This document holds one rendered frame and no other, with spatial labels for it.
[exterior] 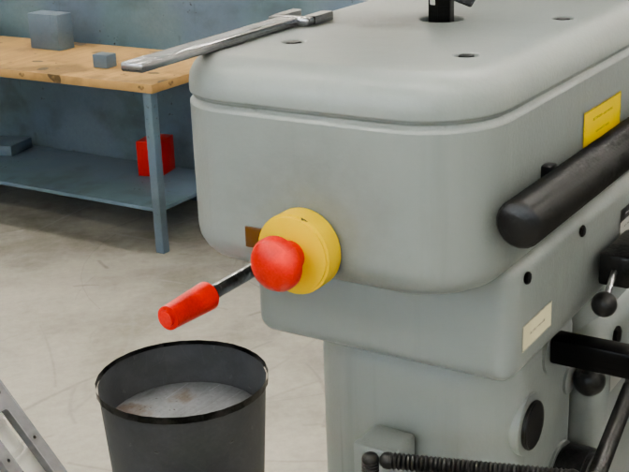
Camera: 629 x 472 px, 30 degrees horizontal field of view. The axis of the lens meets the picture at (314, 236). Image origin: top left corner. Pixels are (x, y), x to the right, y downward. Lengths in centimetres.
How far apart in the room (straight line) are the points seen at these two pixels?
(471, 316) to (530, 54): 20
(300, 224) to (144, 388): 268
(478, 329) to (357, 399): 17
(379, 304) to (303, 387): 360
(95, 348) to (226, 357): 164
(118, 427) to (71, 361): 178
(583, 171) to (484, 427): 25
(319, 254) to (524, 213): 14
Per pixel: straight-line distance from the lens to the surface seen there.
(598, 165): 90
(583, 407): 117
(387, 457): 92
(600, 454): 94
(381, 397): 103
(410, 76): 79
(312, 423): 428
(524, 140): 84
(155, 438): 310
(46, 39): 685
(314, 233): 81
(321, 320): 98
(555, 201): 81
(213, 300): 92
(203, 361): 347
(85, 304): 547
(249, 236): 87
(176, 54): 85
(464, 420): 100
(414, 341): 94
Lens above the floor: 205
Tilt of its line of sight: 20 degrees down
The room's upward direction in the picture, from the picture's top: 2 degrees counter-clockwise
